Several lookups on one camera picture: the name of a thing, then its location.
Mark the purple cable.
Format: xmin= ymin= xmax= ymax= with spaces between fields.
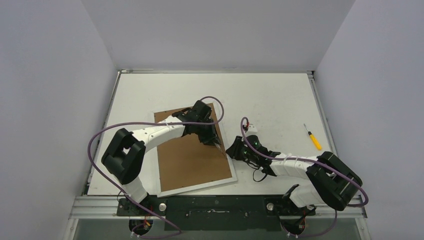
xmin=87 ymin=96 xmax=225 ymax=239
xmin=240 ymin=116 xmax=370 ymax=208

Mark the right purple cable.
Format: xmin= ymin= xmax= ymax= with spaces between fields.
xmin=240 ymin=116 xmax=370 ymax=208

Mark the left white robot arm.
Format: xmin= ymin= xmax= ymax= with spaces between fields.
xmin=101 ymin=100 xmax=221 ymax=216

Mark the white picture frame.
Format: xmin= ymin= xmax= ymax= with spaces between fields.
xmin=155 ymin=123 xmax=238 ymax=197

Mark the yellow handled screwdriver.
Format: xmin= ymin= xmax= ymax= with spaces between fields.
xmin=303 ymin=123 xmax=323 ymax=151

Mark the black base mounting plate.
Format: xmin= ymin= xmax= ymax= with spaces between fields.
xmin=115 ymin=194 xmax=319 ymax=232

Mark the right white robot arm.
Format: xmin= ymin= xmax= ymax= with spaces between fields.
xmin=225 ymin=135 xmax=363 ymax=215

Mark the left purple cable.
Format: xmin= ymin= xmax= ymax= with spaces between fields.
xmin=87 ymin=96 xmax=225 ymax=239

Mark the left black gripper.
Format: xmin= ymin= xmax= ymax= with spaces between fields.
xmin=195 ymin=118 xmax=222 ymax=147

